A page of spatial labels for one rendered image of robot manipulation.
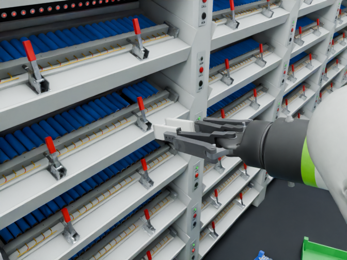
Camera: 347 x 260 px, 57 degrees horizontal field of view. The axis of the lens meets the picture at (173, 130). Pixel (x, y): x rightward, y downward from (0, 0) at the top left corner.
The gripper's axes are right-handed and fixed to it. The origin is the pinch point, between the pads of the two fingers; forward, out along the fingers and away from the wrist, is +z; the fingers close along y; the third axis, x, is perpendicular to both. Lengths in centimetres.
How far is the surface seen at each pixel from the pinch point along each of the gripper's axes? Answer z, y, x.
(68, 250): 24.9, -17.0, -27.9
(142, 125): 21.9, 11.2, -6.3
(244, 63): 26, 75, -5
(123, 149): 20.8, 2.5, -9.2
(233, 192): 34, 69, -66
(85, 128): 26.4, -2.7, -2.1
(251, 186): 41, 98, -81
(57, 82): 18.5, -10.7, 11.9
